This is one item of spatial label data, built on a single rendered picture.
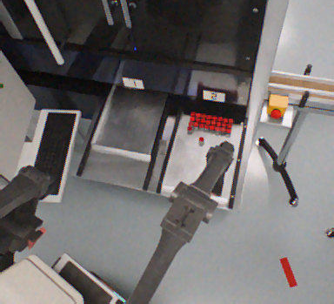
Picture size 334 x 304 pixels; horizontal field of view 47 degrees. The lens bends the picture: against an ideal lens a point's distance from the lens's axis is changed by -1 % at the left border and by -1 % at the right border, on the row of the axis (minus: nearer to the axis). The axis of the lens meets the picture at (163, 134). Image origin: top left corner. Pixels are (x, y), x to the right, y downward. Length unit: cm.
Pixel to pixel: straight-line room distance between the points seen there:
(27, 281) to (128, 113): 90
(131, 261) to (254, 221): 77
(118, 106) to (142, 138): 20
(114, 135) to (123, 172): 18
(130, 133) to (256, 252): 112
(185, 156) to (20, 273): 81
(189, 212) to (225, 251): 151
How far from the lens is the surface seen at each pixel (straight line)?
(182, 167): 159
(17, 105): 183
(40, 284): 109
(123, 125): 170
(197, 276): 237
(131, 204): 249
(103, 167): 164
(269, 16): 121
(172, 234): 88
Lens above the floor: 235
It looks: 62 degrees down
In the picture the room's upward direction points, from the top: 11 degrees counter-clockwise
